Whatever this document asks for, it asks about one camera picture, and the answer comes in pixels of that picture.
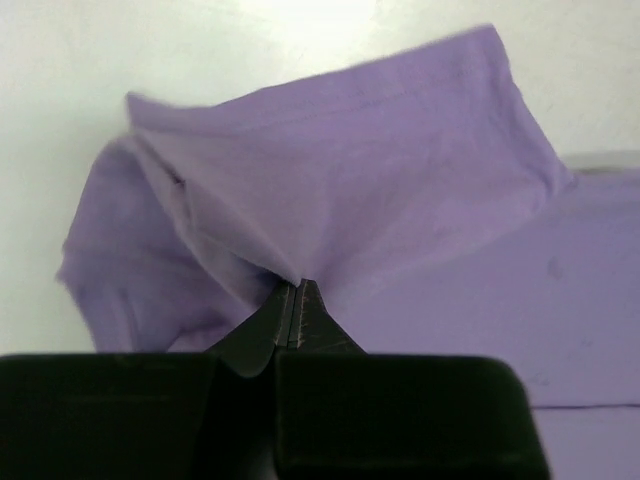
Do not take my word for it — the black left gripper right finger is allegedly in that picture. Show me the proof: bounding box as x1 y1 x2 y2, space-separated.
274 280 550 479

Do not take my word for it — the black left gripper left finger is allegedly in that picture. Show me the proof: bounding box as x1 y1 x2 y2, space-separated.
1 283 297 479

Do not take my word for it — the purple t shirt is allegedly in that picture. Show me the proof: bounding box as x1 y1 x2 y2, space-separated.
58 25 639 479

